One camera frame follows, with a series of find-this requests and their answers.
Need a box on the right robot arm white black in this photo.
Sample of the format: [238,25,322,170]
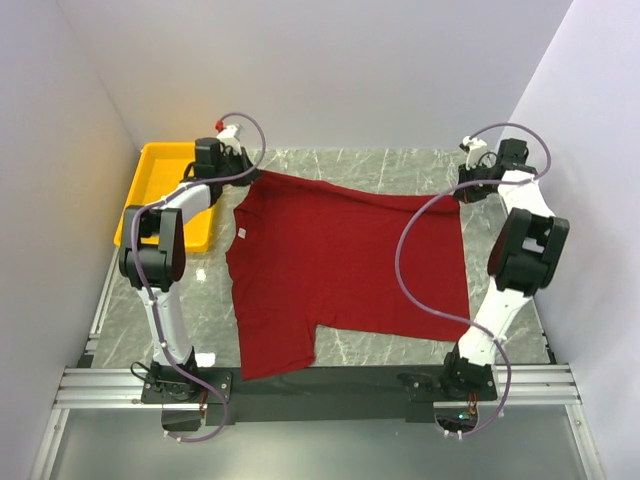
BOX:
[439,136,570,401]

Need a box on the black base beam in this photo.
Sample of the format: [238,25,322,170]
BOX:
[139,364,499,426]

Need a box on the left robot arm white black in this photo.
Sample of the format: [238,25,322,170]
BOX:
[115,125,259,404]

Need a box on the yellow plastic tray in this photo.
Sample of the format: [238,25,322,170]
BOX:
[124,141,215,253]

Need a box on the red t shirt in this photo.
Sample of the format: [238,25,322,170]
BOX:
[226,172,469,380]

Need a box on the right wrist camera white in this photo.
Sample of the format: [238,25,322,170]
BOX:
[459,136,489,169]

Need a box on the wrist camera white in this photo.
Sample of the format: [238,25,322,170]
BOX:
[459,136,489,169]
[215,120,244,142]

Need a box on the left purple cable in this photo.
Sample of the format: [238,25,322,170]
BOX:
[130,112,266,445]

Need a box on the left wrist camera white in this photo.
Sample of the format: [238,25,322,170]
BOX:
[215,120,244,142]

